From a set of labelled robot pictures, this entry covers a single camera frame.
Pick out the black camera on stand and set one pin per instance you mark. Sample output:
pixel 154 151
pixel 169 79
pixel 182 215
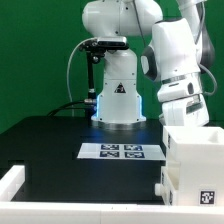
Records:
pixel 95 49

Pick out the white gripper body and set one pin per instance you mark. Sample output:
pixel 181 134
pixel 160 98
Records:
pixel 191 112

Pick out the large white drawer housing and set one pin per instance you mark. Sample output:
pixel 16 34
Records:
pixel 195 160

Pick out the white left rail block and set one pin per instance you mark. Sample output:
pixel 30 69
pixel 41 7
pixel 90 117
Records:
pixel 11 182

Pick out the white marker sheet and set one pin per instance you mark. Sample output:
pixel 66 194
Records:
pixel 121 152

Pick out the small white drawer box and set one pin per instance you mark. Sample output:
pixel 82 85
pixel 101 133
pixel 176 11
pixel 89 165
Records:
pixel 166 188

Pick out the white front rail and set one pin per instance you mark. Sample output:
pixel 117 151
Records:
pixel 78 213

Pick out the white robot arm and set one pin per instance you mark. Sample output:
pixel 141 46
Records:
pixel 175 52

